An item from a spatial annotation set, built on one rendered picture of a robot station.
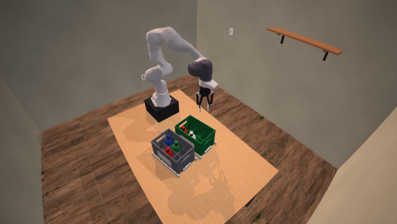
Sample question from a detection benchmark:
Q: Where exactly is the green bottle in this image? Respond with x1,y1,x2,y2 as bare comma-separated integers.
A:
172,141,182,153

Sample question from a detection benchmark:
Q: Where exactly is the grey divided bottle crate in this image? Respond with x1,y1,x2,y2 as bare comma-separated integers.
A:
152,131,195,174

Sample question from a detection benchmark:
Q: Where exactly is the green plastic crate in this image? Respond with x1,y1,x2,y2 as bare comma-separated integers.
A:
175,117,216,156

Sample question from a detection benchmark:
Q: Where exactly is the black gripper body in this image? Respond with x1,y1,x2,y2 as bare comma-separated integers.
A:
199,86,211,97

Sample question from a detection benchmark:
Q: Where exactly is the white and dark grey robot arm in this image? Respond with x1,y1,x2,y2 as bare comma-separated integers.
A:
145,27,218,107

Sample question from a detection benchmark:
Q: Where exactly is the blue bottle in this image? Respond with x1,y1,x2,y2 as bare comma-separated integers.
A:
165,134,174,147

